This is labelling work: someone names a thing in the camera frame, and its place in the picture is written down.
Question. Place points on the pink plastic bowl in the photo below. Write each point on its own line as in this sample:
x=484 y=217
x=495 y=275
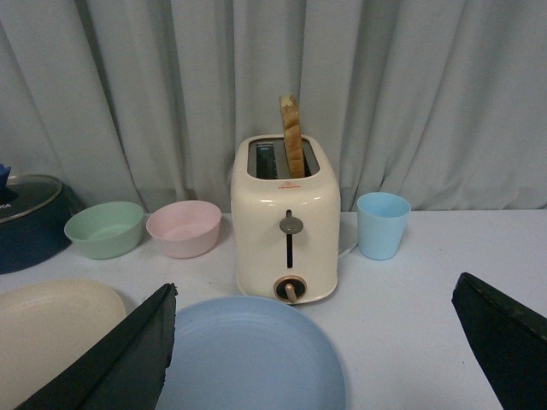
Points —
x=187 y=229

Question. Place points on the toasted bread slice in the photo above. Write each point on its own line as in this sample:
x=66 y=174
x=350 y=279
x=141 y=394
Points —
x=292 y=136

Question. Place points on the beige plastic plate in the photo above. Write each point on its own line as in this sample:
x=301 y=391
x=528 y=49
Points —
x=46 y=327

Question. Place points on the light blue plastic cup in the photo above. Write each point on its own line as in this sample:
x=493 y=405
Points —
x=381 y=218

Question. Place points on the cream white toaster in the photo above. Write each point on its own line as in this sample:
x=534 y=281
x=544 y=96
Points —
x=285 y=229

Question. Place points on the blue plastic plate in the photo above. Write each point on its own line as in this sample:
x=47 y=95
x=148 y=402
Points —
x=245 y=352

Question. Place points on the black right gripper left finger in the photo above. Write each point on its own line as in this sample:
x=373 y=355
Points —
x=126 y=369

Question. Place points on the grey curtain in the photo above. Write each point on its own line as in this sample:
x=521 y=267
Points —
x=441 y=102

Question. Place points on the dark blue saucepan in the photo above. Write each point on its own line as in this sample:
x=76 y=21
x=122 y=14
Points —
x=38 y=236

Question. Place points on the glass pot lid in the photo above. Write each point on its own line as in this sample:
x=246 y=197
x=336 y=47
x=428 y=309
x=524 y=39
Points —
x=24 y=194

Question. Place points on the green plastic bowl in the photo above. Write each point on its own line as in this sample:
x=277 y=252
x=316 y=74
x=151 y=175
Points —
x=107 y=230

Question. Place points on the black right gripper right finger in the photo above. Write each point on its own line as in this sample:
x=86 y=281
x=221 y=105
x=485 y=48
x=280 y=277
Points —
x=508 y=340

